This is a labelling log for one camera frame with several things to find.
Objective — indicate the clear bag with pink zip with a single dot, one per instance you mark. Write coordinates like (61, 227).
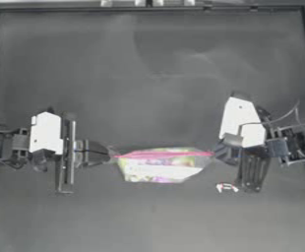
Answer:
(163, 165)

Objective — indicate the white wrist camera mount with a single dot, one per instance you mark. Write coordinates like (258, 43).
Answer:
(45, 133)
(240, 121)

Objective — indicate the black table frame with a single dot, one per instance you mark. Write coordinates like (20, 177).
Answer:
(71, 8)

